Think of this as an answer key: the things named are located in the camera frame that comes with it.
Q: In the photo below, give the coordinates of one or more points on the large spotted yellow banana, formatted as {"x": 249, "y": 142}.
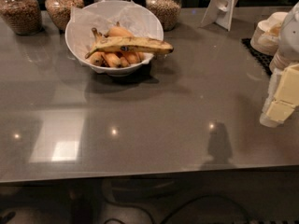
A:
{"x": 130, "y": 44}

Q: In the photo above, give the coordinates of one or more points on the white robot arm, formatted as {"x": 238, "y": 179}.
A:
{"x": 288, "y": 42}

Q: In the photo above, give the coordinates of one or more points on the white paper bowl liner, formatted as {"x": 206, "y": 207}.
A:
{"x": 90, "y": 19}

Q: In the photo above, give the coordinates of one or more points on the white ceramic bowl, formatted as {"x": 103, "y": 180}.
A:
{"x": 78, "y": 38}

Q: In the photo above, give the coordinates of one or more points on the small bananas bunch in bowl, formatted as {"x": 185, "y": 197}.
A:
{"x": 116, "y": 59}

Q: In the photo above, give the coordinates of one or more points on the black rubber mat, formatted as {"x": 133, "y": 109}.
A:
{"x": 262, "y": 59}

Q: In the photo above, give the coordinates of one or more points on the white folded sign stand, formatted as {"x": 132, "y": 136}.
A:
{"x": 219, "y": 12}

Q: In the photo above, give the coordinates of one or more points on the far left grain jar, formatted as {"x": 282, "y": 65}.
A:
{"x": 23, "y": 17}

